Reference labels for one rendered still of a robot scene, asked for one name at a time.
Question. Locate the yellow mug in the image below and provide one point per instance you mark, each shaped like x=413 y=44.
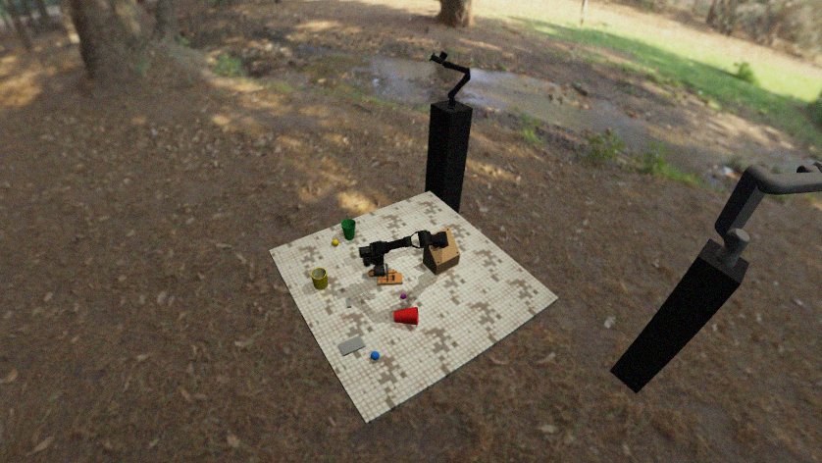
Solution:
x=319 y=278

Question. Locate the red plastic cup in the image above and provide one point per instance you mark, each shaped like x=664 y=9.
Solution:
x=406 y=316

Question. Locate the green cup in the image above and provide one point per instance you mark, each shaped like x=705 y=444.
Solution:
x=348 y=227

